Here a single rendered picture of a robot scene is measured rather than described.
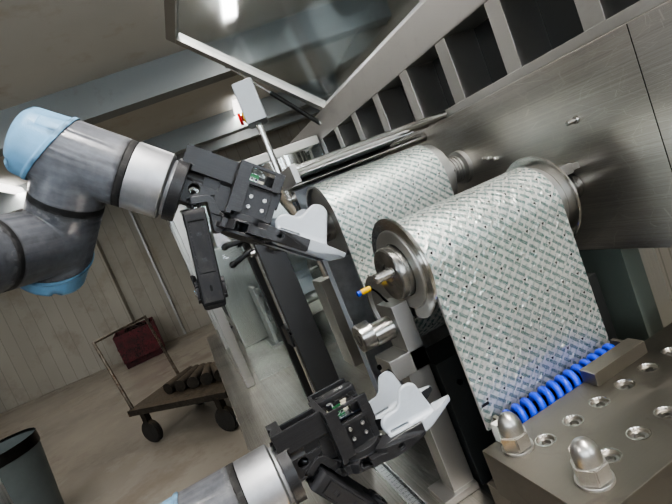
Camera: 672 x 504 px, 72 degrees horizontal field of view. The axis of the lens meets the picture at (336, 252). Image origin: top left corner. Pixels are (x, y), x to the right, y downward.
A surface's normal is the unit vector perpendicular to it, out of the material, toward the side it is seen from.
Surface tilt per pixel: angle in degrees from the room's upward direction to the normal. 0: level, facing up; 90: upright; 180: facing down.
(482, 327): 90
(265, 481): 61
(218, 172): 90
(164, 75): 90
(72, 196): 121
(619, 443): 0
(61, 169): 110
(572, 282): 90
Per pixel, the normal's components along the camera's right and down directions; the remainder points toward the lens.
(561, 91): -0.87, 0.39
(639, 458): -0.37, -0.92
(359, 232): 0.34, 0.01
